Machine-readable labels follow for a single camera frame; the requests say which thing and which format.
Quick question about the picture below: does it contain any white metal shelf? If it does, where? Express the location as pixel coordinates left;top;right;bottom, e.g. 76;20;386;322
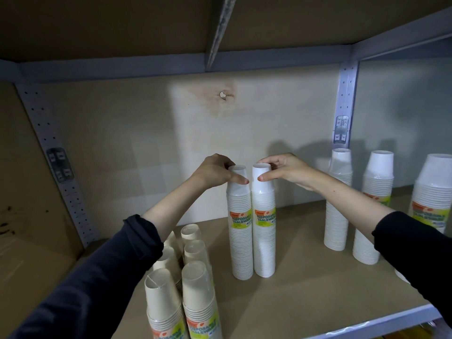
0;0;452;339

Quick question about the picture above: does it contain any person's right hand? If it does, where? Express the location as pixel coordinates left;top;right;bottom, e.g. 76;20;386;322
257;153;318;191

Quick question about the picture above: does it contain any white cup stack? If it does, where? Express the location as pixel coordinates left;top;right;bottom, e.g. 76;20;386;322
352;150;395;266
395;153;452;283
251;162;277;279
323;148;354;252
226;164;254;281

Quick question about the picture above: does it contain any person's left hand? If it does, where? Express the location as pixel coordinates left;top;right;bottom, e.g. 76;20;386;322
192;153;250;189

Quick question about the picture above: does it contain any person's right forearm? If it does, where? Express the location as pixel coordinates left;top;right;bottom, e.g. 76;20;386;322
307;171;452;325

